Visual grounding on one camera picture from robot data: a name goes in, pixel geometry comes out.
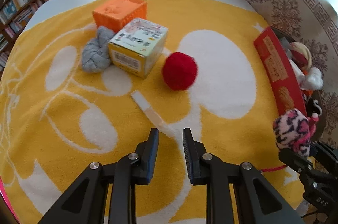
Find pink leopard plush toy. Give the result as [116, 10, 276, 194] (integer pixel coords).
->
[273, 109, 319, 158]

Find white plastic tube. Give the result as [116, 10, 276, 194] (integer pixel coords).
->
[131, 90, 175, 138]

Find red pompom ball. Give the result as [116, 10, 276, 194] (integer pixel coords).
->
[162, 52, 198, 91]

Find yellow white medicine box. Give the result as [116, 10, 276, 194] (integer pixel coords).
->
[108, 18, 168, 79]

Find grey knotted cloth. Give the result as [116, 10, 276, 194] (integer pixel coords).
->
[81, 26, 116, 73]

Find orange plastic cube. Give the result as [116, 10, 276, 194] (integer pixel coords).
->
[92, 0, 147, 33]

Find red storage box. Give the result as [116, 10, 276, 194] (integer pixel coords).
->
[253, 27, 323, 117]

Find yellow white blanket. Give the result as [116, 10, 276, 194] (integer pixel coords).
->
[0, 0, 307, 224]

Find cream pink plush toy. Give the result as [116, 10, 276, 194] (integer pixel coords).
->
[289, 42, 324, 91]

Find wooden bookshelf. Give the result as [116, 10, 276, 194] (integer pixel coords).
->
[1, 0, 48, 72]

